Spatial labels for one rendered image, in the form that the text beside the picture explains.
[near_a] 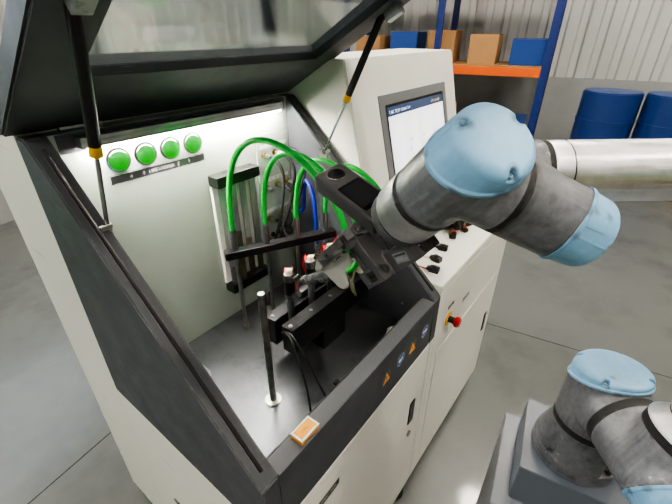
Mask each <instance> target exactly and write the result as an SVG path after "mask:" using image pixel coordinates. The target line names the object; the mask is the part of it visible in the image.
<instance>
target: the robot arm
mask: <svg viewBox="0 0 672 504"><path fill-rule="evenodd" d="M315 186H316V190H317V191H318V192H319V193H320V194H322V195H323V196H324V197H326V198H327V199H328V200H329V201H331V202H332V203H333V204H335V205H336V206H337V207H338V208H340V209H341V210H342V211H344V212H345V213H346V214H347V215H349V216H350V217H351V218H353V219H354V220H355V221H356V222H354V223H353V224H351V225H350V226H349V227H347V228H346V229H345V230H344V231H343V232H342V233H341V234H339V235H338V236H337V238H338V239H337V240H336V241H335V242H334V243H333V244H331V245H330V246H329V247H328V248H327V249H325V250H324V251H323V252H322V253H321V254H320V255H319V257H318V258H317V261H316V266H315V270H316V271H317V273H319V272H320V271H322V272H324V273H325V274H326V275H327V276H328V277H329V278H330V279H331V280H332V281H333V282H334V283H335V284H336V285H337V286H338V287H340V288H341V289H346V288H347V287H348V286H349V282H348V279H347V275H346V269H347V268H349V267H350V266H351V264H352V260H351V257H350V255H349V254H348V253H347V252H348V251H349V250H350V253H351V254H352V256H353V257H354V258H355V260H356V261H357V264H358V265H359V267H360V268H361V269H362V271H363V273H362V274H360V275H359V276H360V278H361V279H362V280H363V282H364V283H365V284H366V286H367V287H368V289H370V288H372V287H374V286H376V285H377V284H379V283H381V282H383V281H385V280H386V279H388V278H390V277H394V276H395V275H396V274H395V273H396V272H397V271H399V270H401V269H403V268H405V267H406V266H408V265H410V264H412V263H414V262H416V261H417V260H419V259H421V258H422V257H423V256H424V255H426V254H427V253H428V252H429V251H430V250H432V249H433V248H434V247H436V246H437V245H438V244H439V243H440V242H439V241H438V239H437V238H436V236H435V234H437V233H438V232H440V231H441V230H443V229H445V228H447V227H448V226H450V225H451V224H453V223H455V222H456V221H458V220H462V221H465V222H467V223H469V224H472V225H474V226H476V227H478V228H480V229H482V230H484V231H487V232H489V233H491V234H493V235H495V236H498V237H500V238H502V239H504V240H507V241H509V242H511V243H513V244H515V245H518V246H520V247H522V248H524V249H527V250H529V251H531V252H533V253H535V254H538V256H539V257H540V258H542V259H550V260H552V261H555V262H558V263H560V264H563V265H566V266H582V265H585V264H588V263H590V262H593V261H594V260H596V259H598V258H599V257H600V256H602V255H603V253H604V252H606V251H607V250H608V247H609V246H611V245H612V244H613V242H614V240H615V239H616V237H617V234H618V232H619V228H620V213H619V210H618V208H617V206H616V205H615V204H614V203H613V202H612V201H672V138H662V139H577V140H533V137H532V135H531V133H530V131H529V129H528V128H527V126H526V125H525V124H521V123H519V122H518V121H517V120H516V116H515V114H514V113H513V112H512V111H510V110H509V109H507V108H505V107H503V106H501V105H498V104H494V103H488V102H481V103H475V104H472V105H469V106H467V107H465V108H464V109H462V110H461V111H460V112H459V113H458V114H456V115H455V116H453V117H452V118H451V119H450V120H449V121H448V122H447V123H446V124H444V125H443V126H442V127H440V128H439V129H438V130H436V131H435V132H434V133H433V134H432V135H431V137H430V138H429V139H428V141H427V142H426V144H425V145H424V146H423V147H422V148H421V149H420V151H419V152H418V153H417V154H416V155H415V156H414V157H413V158H412V159H411V160H410V161H409V162H408V163H407V164H406V165H405V166H404V167H403V168H402V169H401V170H400V171H399V172H398V173H397V174H396V175H395V176H394V177H393V178H392V179H391V180H390V181H389V182H388V183H387V184H386V185H385V186H384V187H383V188H382V190H380V189H379V188H377V187H376V186H374V185H373V184H371V183H370V182H368V181H367V180H366V179H364V178H363V177H361V176H360V175H358V174H357V173H355V172H354V171H352V170H351V169H349V168H348V167H346V166H345V165H344V164H342V163H338V164H336V165H334V166H332V167H331V168H329V169H327V170H325V171H324V172H322V173H320V174H318V175H316V176H315ZM417 243H421V245H420V246H419V245H418V244H417ZM346 250H347V252H346ZM338 256H341V257H340V258H339V259H337V260H336V258H337V257H338ZM365 274H367V275H365ZM368 278H369V279H368ZM370 281H371V282H372V283H373V284H372V283H371V282H370ZM655 385H656V380H655V377H654V376H653V374H652V373H651V372H650V371H649V370H648V369H647V368H646V367H645V366H644V365H642V364H641V363H639V362H638V361H636V360H634V359H632V358H630V357H628V356H626V355H623V354H620V353H617V352H614V351H610V350H604V349H587V350H584V351H581V352H579V353H578V354H577V355H576V356H575V357H574V359H573V361H572V363H571V364H570V365H569V366H568V368H567V374H566V376H565V379H564V381H563V383H562V386H561V388H560V391H559V393H558V395H557V398H556V400H555V403H554V405H552V406H551V407H550V408H548V409H547V410H546V411H544V412H543V413H542V414H541V415H540V416H539V417H538V418H537V420H536V422H535V424H534V427H533V430H532V440H533V444H534V446H535V449H536V451H537V452H538V454H539V456H540V457H541V458H542V460H543V461H544V462H545V463H546V464H547V465H548V466H549V467H550V468H551V469H552V470H553V471H555V472H556V473H557V474H559V475H560V476H562V477H563V478H565V479H567V480H569V481H571V482H573V483H576V484H578V485H581V486H585V487H592V488H600V487H605V486H608V485H610V484H611V483H613V482H614V481H615V480H616V481H617V483H618V485H619V486H620V488H621V489H622V494H623V495H624V496H625V497H626V498H627V499H628V500H629V502H630V503H631V504H672V402H663V401H655V400H654V399H653V398H652V394H653V393H654V392H655V390H656V387H655Z"/></svg>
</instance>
